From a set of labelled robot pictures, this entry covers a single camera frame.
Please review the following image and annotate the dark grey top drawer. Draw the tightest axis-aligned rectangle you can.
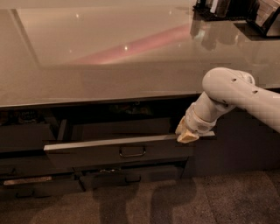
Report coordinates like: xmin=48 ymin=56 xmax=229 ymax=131
xmin=43 ymin=116 xmax=216 ymax=172

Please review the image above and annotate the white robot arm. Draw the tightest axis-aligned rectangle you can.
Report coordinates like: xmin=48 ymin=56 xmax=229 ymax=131
xmin=175 ymin=67 xmax=280 ymax=144

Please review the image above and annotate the dark grey drawer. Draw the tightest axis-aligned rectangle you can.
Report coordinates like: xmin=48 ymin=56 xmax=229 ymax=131
xmin=80 ymin=164 xmax=183 ymax=190
xmin=43 ymin=116 xmax=216 ymax=172
xmin=73 ymin=157 xmax=188 ymax=172

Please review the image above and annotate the dark angled stand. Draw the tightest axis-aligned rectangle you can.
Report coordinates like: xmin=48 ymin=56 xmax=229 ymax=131
xmin=247 ymin=8 xmax=280 ymax=38

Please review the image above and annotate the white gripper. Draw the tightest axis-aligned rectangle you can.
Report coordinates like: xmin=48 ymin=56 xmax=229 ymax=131
xmin=175 ymin=102 xmax=216 ymax=144

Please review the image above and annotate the dark cabinet door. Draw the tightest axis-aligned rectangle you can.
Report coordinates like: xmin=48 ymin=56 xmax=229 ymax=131
xmin=184 ymin=109 xmax=280 ymax=178

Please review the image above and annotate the dark grey bottom drawer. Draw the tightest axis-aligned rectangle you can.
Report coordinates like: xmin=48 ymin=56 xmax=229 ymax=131
xmin=80 ymin=164 xmax=183 ymax=190

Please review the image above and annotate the dark grey middle drawer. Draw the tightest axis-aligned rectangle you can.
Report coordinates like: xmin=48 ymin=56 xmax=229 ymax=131
xmin=73 ymin=157 xmax=188 ymax=172

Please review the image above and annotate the black rack with items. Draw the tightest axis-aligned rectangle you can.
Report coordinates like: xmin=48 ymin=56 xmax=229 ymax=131
xmin=193 ymin=0 xmax=258 ymax=21

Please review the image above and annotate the left middle dark drawer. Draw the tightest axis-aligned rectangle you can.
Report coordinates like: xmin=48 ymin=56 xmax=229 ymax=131
xmin=0 ymin=156 xmax=73 ymax=179

